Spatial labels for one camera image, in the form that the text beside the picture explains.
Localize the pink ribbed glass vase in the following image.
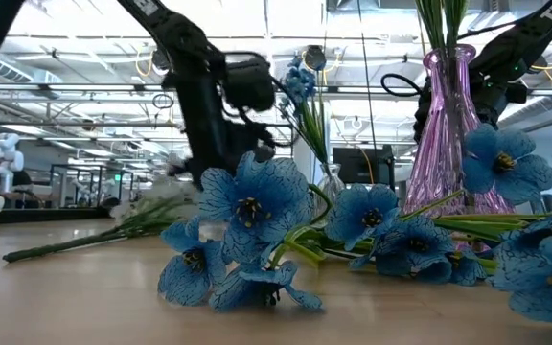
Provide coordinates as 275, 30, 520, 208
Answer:
402, 43, 517, 218

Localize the blue artificial hyacinth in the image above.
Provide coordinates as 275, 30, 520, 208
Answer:
278, 56, 331, 167

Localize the white blossom flower spray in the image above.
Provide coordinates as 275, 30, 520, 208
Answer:
2, 179, 201, 264

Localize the clear glass vase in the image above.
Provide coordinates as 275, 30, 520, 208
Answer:
314, 162, 347, 205

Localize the blue artificial flower spray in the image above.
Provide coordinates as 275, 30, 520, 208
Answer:
157, 123, 552, 312
489, 179, 552, 325

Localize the black computer monitor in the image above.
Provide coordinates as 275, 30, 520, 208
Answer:
332, 146, 396, 191

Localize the white humanoid robot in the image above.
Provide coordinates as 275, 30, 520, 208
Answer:
0, 132, 26, 194

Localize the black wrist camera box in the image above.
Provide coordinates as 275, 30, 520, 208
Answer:
221, 51, 278, 113

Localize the black cable loop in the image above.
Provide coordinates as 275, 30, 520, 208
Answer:
379, 72, 424, 99

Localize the black ceiling cord reel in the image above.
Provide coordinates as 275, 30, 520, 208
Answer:
304, 44, 328, 72
149, 47, 173, 73

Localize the black frame enclosure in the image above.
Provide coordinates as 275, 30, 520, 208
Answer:
49, 163, 136, 208

